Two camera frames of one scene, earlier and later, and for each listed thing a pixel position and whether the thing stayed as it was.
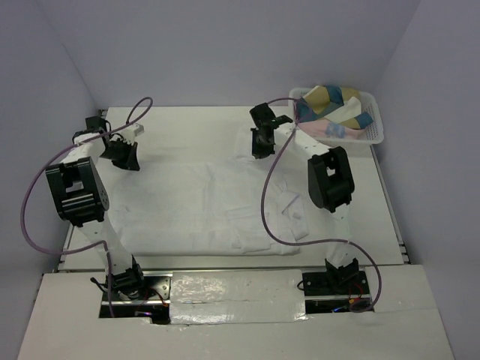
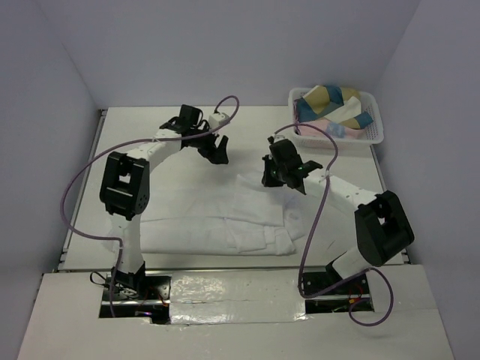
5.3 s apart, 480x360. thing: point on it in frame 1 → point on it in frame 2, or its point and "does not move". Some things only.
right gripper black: x=257 y=151 → x=267 y=180
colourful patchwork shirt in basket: x=332 y=103 does not move
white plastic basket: x=373 y=133 does not move
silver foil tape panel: x=221 y=297 does not move
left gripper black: x=130 y=160 → x=220 y=156
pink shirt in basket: x=328 y=129 does not move
